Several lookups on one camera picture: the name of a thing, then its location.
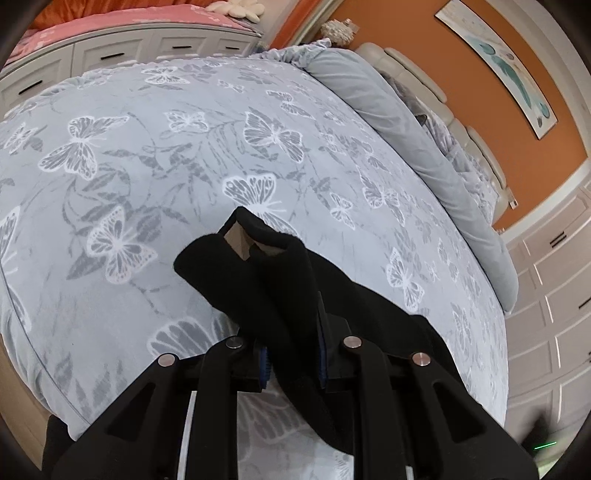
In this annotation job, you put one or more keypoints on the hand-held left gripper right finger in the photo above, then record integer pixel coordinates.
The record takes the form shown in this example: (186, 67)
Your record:
(337, 364)

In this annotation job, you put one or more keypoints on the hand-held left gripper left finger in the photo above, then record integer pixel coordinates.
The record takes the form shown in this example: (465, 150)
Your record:
(249, 369)

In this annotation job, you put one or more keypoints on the black pants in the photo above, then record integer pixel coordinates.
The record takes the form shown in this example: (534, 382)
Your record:
(277, 286)

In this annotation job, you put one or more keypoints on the white wardrobe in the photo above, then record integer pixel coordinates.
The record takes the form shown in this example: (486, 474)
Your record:
(549, 300)

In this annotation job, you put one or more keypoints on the grey duvet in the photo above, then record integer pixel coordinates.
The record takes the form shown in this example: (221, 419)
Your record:
(415, 152)

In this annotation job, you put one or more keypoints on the butterfly print bed sheet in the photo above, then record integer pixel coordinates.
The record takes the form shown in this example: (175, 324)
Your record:
(138, 161)

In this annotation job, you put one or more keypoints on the butterfly print pillow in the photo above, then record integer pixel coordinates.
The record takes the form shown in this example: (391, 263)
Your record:
(461, 161)

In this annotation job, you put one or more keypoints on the dark grey cloth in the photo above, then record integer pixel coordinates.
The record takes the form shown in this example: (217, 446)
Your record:
(419, 116)

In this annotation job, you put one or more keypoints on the beige padded headboard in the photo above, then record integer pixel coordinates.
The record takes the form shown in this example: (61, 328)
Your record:
(415, 74)

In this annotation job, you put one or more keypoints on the white bedside ornament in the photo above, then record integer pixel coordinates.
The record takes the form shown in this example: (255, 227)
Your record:
(339, 31)

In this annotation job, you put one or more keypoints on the white drawer cabinet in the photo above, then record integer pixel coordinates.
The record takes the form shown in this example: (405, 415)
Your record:
(115, 55)

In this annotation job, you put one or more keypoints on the white flower-shaped cushion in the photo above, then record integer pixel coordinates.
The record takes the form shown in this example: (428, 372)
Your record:
(240, 8)

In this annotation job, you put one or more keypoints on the pink cabinet mat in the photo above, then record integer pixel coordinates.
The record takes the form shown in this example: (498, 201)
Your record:
(138, 25)

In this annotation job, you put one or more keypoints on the wide orange curtain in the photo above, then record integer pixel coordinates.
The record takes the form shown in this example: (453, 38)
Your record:
(115, 8)

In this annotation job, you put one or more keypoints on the wooden bed frame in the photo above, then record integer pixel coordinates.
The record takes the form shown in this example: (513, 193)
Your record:
(18, 406)

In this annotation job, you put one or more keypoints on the framed wall picture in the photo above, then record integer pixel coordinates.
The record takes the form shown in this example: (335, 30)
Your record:
(503, 55)

